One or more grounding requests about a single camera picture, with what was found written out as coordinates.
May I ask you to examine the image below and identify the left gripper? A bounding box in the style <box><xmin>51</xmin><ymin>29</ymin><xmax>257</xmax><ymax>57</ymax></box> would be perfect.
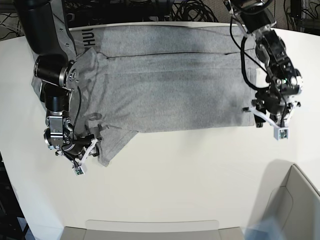
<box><xmin>251</xmin><ymin>89</ymin><xmax>295</xmax><ymax>128</ymax></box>

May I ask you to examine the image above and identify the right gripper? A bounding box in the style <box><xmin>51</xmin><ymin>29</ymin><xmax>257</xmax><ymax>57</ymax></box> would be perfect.
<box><xmin>56</xmin><ymin>134</ymin><xmax>103</xmax><ymax>160</ymax></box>

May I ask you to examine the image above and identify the grey T-shirt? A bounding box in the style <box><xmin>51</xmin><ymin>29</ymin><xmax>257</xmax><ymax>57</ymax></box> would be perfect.
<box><xmin>31</xmin><ymin>24</ymin><xmax>261</xmax><ymax>168</ymax></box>

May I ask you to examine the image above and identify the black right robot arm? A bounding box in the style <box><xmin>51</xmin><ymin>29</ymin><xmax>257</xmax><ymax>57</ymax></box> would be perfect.
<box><xmin>13</xmin><ymin>0</ymin><xmax>100</xmax><ymax>162</ymax></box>

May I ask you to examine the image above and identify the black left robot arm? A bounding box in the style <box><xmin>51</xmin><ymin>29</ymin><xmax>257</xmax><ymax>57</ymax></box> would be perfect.
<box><xmin>223</xmin><ymin>0</ymin><xmax>303</xmax><ymax>128</ymax></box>

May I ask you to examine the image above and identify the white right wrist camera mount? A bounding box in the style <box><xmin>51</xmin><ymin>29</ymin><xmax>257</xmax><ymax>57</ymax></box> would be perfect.
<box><xmin>55</xmin><ymin>135</ymin><xmax>101</xmax><ymax>176</ymax></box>

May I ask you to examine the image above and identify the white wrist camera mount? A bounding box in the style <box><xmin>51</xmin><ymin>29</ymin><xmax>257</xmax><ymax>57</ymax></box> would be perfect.
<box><xmin>55</xmin><ymin>135</ymin><xmax>101</xmax><ymax>176</ymax></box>
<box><xmin>242</xmin><ymin>101</ymin><xmax>301</xmax><ymax>141</ymax></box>

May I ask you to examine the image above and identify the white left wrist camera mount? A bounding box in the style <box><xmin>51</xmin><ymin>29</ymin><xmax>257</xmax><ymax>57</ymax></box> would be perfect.
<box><xmin>242</xmin><ymin>101</ymin><xmax>301</xmax><ymax>141</ymax></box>

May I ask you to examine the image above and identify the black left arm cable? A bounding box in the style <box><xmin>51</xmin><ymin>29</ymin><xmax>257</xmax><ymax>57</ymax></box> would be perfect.
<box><xmin>228</xmin><ymin>22</ymin><xmax>270</xmax><ymax>91</ymax></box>

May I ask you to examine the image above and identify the coiled black cable bundle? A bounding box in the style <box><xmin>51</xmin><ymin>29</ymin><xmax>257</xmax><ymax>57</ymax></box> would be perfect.
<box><xmin>172</xmin><ymin>0</ymin><xmax>220</xmax><ymax>23</ymax></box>

